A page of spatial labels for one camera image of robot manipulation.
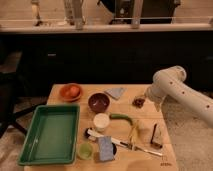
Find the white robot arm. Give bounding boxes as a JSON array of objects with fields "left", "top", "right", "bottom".
[{"left": 145, "top": 66, "right": 213, "bottom": 127}]

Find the green plastic tray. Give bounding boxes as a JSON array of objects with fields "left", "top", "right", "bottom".
[{"left": 18, "top": 105, "right": 80, "bottom": 166}]

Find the dark brown stand tool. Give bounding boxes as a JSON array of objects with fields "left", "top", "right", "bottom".
[{"left": 150, "top": 124, "right": 163, "bottom": 149}]

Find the orange plate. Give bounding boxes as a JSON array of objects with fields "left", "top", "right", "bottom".
[{"left": 59, "top": 83, "right": 83, "bottom": 102}]

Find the blue sponge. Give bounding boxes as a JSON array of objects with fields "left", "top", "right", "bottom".
[{"left": 98, "top": 136, "right": 114, "bottom": 162}]

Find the orange fruit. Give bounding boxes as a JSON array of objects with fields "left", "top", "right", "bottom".
[{"left": 68, "top": 86, "right": 80, "bottom": 97}]

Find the dark maroon bowl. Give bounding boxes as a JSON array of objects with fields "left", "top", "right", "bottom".
[{"left": 88, "top": 93, "right": 110, "bottom": 113}]

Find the dark red grape bunch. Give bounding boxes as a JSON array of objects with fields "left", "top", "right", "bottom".
[{"left": 132, "top": 97, "right": 145, "bottom": 108}]

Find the grey blue cloth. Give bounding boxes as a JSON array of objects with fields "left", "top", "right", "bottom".
[{"left": 105, "top": 87, "right": 125, "bottom": 100}]

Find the white cup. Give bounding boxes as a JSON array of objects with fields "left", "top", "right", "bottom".
[{"left": 93, "top": 113, "right": 110, "bottom": 132}]

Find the light green cup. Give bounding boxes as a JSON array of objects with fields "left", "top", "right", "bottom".
[{"left": 77, "top": 142, "right": 93, "bottom": 160}]

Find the green chili pepper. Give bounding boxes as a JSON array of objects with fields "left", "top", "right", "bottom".
[{"left": 109, "top": 114, "right": 133, "bottom": 125}]

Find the black office chair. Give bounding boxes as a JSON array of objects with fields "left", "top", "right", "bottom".
[{"left": 0, "top": 49, "right": 48, "bottom": 138}]

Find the yellow banana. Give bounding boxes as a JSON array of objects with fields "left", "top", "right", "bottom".
[{"left": 129, "top": 120, "right": 142, "bottom": 145}]

